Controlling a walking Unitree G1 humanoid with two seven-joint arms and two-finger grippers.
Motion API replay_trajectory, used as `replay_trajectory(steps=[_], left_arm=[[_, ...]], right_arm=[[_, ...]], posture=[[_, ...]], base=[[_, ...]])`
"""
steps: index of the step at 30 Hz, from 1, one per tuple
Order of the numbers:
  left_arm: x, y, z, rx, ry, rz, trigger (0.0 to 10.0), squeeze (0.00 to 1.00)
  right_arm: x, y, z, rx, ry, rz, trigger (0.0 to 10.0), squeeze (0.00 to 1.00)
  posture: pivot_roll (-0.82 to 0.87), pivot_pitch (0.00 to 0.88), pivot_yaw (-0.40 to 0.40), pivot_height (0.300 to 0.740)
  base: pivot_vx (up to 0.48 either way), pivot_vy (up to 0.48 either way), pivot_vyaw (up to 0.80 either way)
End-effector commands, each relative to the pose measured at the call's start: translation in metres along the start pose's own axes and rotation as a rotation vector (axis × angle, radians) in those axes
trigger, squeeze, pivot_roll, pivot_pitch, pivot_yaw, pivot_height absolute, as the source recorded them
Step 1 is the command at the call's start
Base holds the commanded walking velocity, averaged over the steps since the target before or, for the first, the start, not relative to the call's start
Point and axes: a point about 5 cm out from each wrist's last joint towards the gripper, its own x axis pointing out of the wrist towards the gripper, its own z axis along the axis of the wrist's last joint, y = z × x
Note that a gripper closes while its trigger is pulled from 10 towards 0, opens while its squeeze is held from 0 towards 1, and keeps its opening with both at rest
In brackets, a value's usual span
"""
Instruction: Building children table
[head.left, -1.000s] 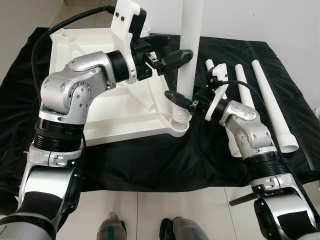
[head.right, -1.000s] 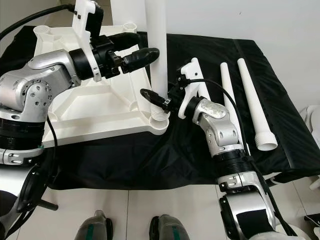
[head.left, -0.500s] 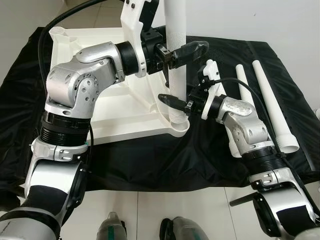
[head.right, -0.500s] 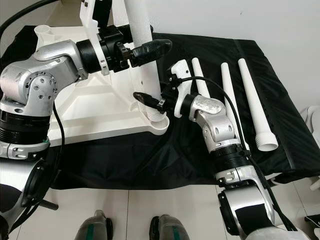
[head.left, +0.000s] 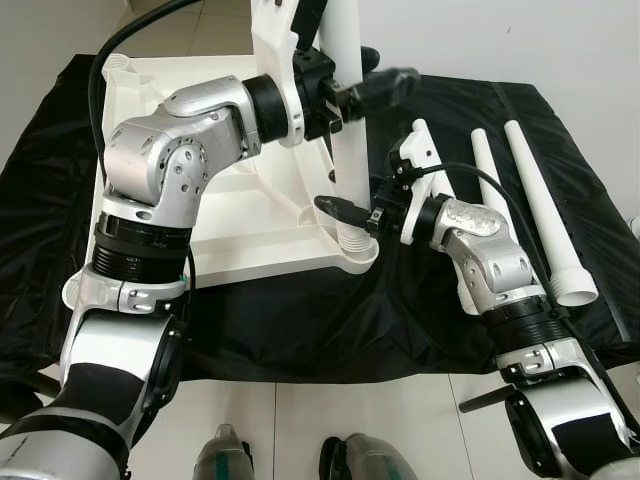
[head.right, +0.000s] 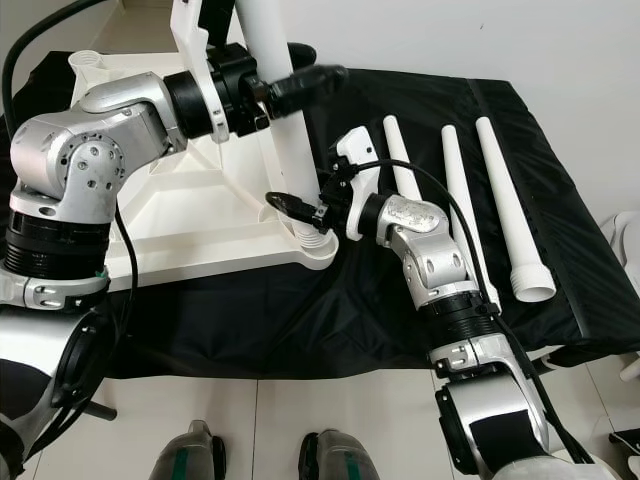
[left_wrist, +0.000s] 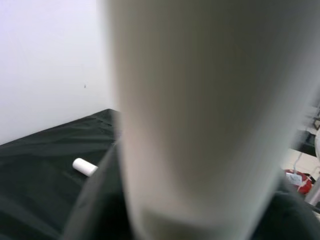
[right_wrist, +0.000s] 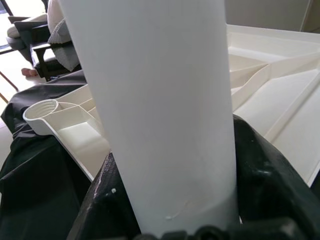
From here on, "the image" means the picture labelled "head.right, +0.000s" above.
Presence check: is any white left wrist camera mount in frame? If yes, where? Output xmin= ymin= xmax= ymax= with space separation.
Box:
xmin=170 ymin=0 xmax=241 ymax=146

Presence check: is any white plastic children table top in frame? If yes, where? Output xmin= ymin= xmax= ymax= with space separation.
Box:
xmin=50 ymin=48 xmax=339 ymax=301

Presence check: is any white rounded plastic object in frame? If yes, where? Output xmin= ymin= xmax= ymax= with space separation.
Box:
xmin=600 ymin=210 xmax=640 ymax=381

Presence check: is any grey robot foot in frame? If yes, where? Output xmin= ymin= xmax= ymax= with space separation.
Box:
xmin=298 ymin=428 xmax=396 ymax=480
xmin=150 ymin=420 xmax=226 ymax=480

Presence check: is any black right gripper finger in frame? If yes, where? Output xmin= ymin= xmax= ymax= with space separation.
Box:
xmin=265 ymin=189 xmax=323 ymax=225

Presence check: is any grey robot left foot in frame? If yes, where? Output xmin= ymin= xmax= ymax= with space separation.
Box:
xmin=150 ymin=420 xmax=226 ymax=480

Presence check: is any black flat floor object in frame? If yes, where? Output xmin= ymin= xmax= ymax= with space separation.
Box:
xmin=610 ymin=430 xmax=640 ymax=453

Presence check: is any grey robot right foot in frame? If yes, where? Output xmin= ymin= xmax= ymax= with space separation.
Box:
xmin=298 ymin=428 xmax=396 ymax=480

